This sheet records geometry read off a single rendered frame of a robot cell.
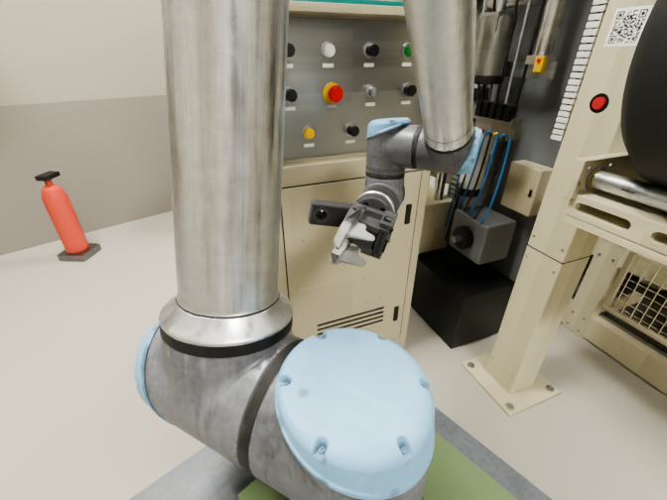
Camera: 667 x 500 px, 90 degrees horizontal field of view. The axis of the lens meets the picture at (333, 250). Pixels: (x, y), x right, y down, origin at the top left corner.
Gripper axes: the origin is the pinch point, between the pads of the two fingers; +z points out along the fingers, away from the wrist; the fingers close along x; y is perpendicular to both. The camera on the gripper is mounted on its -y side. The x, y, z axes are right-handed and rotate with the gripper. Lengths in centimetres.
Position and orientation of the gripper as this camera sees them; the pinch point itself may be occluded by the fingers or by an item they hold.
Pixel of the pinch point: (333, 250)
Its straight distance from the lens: 53.7
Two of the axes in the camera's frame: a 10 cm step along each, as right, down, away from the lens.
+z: -3.2, 4.2, -8.5
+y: 9.2, 3.5, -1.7
